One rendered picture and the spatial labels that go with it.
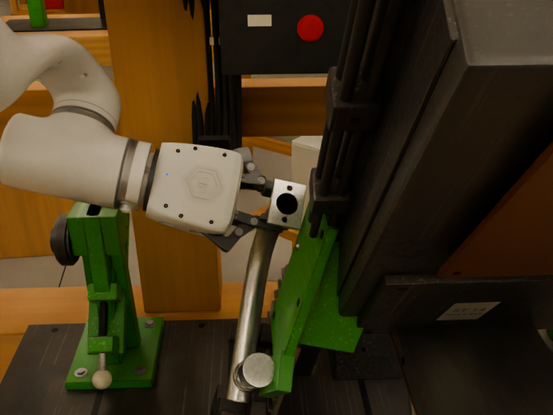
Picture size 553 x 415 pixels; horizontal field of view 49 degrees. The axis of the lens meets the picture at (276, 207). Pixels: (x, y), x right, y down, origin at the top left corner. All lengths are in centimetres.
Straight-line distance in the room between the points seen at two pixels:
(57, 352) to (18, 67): 58
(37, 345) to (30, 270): 192
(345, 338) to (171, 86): 46
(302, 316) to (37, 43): 38
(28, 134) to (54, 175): 5
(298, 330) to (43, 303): 66
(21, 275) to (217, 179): 234
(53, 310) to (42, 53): 65
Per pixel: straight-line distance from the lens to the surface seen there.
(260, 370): 71
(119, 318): 95
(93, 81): 73
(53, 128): 71
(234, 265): 283
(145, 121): 96
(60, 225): 89
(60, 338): 110
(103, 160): 69
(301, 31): 80
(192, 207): 69
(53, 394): 100
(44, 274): 296
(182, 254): 106
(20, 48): 62
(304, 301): 65
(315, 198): 54
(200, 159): 71
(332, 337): 70
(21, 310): 122
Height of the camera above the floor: 158
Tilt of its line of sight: 28 degrees down
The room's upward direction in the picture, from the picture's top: straight up
